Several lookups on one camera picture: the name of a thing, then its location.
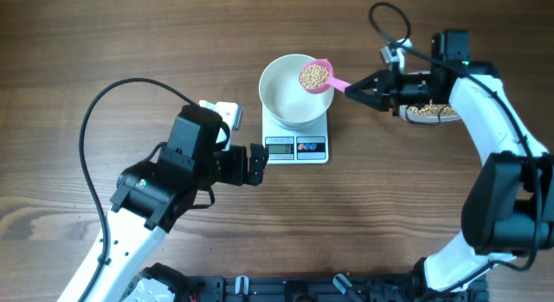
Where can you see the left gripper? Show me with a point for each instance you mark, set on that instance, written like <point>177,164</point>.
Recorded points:
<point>237,174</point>

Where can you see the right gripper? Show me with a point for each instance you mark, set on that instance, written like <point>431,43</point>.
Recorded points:
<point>389,86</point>

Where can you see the pink plastic measuring scoop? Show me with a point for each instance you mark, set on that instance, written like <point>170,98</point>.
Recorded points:
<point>318,76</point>

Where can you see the pile of yellow soybeans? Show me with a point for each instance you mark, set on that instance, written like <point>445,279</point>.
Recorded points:
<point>406,95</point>

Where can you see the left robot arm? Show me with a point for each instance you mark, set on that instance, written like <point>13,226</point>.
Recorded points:
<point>149,198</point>

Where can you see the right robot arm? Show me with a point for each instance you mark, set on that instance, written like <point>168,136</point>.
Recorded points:
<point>509,210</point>

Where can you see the white digital kitchen scale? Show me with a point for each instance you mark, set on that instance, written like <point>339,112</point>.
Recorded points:
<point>307,144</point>

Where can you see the white round bowl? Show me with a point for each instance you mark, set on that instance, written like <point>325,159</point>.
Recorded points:
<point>283,96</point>

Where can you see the clear plastic container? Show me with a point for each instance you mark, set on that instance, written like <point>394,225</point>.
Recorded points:
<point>428,114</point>

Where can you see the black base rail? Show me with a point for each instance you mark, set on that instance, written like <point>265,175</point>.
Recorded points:
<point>386,288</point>

